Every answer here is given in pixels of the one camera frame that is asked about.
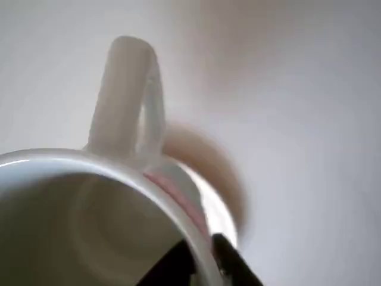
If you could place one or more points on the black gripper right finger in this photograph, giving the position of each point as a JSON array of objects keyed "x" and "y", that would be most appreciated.
[{"x": 232, "y": 265}]

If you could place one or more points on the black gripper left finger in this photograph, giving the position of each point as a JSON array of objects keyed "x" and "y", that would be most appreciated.
[{"x": 172, "y": 265}]

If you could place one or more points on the white ceramic mug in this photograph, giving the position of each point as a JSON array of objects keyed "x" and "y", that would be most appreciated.
[{"x": 119, "y": 119}]

